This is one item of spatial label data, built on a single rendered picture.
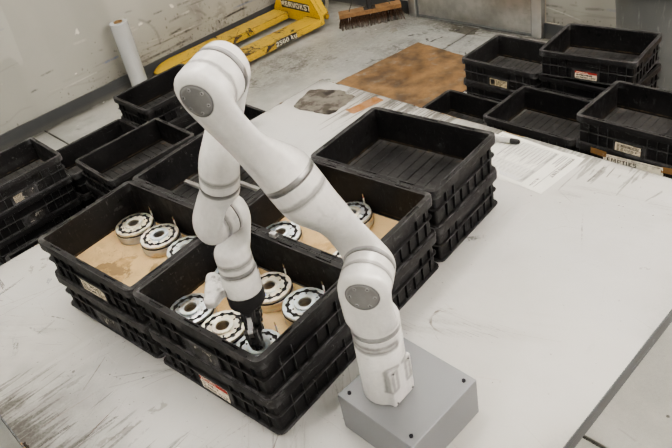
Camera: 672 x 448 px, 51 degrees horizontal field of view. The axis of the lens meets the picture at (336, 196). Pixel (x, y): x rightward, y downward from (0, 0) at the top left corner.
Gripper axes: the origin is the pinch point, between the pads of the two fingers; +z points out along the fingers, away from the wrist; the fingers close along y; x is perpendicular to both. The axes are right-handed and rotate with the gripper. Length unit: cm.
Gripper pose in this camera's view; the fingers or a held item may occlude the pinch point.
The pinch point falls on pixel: (259, 338)
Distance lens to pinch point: 149.8
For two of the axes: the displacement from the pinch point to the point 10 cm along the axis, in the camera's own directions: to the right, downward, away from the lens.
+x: -9.8, 1.9, 0.1
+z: 1.6, 8.1, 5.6
